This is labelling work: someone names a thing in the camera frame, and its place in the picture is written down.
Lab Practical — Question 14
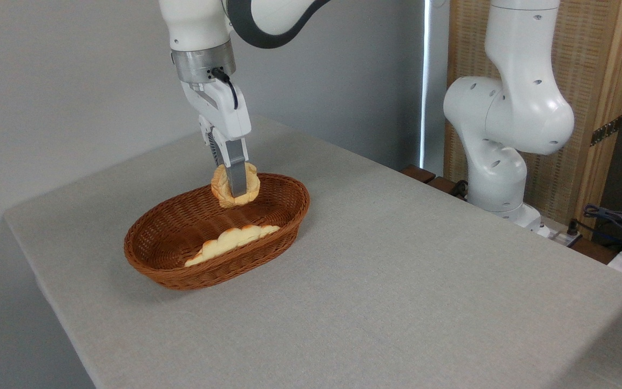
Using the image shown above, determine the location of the long braided bread loaf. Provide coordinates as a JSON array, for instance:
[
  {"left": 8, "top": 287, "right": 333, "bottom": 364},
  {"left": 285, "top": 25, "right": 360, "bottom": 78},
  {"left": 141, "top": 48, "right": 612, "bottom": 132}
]
[{"left": 184, "top": 224, "right": 281, "bottom": 267}]

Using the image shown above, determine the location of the round flower-shaped bread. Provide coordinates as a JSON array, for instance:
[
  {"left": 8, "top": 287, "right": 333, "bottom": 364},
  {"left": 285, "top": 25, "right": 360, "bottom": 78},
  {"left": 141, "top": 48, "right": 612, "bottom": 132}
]
[{"left": 211, "top": 162, "right": 261, "bottom": 209}]

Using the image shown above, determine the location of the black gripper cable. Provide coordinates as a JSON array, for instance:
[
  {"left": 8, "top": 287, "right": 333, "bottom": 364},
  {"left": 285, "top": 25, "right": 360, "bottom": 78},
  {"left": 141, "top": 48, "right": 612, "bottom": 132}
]
[{"left": 211, "top": 66, "right": 240, "bottom": 110}]

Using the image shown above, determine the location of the brown wicker oval basket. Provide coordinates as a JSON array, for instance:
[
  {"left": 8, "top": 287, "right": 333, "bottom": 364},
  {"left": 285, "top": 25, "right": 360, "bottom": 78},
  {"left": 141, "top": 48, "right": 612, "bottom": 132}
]
[{"left": 124, "top": 173, "right": 310, "bottom": 291}]

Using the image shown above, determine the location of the grey tablecloth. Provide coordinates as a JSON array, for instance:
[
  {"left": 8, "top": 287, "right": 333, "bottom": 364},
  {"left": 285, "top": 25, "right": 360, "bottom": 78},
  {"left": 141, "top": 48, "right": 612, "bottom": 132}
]
[{"left": 3, "top": 113, "right": 622, "bottom": 389}]

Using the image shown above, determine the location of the grey-white gripper finger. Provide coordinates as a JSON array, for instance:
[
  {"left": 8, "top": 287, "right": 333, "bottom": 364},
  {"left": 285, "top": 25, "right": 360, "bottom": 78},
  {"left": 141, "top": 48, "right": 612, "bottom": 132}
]
[
  {"left": 198, "top": 115, "right": 226, "bottom": 169},
  {"left": 223, "top": 137, "right": 250, "bottom": 198}
]

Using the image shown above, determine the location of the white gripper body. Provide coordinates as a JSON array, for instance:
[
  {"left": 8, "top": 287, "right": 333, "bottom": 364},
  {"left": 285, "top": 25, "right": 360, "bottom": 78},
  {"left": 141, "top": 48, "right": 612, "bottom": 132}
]
[{"left": 180, "top": 79, "right": 253, "bottom": 143}]

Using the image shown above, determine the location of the wooden rattan folding screen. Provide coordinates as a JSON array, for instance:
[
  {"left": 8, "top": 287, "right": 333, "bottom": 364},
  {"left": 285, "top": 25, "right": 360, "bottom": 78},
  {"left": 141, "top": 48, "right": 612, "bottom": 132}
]
[{"left": 444, "top": 0, "right": 622, "bottom": 241}]

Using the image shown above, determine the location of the black and blue cable bundle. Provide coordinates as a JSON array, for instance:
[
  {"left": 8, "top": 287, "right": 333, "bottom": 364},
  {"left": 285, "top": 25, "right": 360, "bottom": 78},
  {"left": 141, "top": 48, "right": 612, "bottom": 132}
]
[{"left": 569, "top": 204, "right": 622, "bottom": 250}]

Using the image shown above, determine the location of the dark metal screen hinge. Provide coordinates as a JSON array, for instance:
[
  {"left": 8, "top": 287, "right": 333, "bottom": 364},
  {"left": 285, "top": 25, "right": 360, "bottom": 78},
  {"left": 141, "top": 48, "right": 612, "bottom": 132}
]
[{"left": 590, "top": 116, "right": 622, "bottom": 147}]

